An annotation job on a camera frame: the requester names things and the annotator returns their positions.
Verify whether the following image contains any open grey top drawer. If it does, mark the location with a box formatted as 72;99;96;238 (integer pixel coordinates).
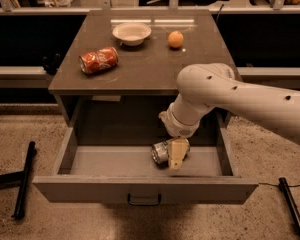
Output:
33;96;258;204

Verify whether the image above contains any black stand leg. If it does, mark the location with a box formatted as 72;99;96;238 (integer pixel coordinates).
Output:
279;177;300;239
0;141;37;220

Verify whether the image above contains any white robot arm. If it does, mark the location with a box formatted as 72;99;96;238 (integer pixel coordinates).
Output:
159;63;300;145

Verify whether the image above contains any black clamp object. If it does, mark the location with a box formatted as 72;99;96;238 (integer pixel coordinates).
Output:
42;53;61;75

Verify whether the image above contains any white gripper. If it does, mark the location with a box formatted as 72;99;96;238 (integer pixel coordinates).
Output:
158;105;199;170

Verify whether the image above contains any orange fruit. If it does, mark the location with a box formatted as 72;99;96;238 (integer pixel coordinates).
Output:
167;31;184;49

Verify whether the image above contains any white bowl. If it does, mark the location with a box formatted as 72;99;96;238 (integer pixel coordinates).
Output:
112;22;152;46

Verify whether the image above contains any silver green 7up can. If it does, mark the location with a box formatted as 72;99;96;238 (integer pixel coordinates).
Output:
150;137;191;165

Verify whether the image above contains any red cola can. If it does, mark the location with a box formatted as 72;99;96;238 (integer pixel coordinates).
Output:
79;47;118;75

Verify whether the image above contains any black stand leg right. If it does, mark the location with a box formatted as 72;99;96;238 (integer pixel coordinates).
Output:
279;177;300;239

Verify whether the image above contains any black drawer handle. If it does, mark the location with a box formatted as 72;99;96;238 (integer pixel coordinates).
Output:
127;194;161;206

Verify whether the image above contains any black stand leg left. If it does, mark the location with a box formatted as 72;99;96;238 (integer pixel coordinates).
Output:
0;141;37;220

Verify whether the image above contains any grey counter cabinet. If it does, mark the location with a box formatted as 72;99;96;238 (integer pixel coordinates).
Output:
49;8;235;121

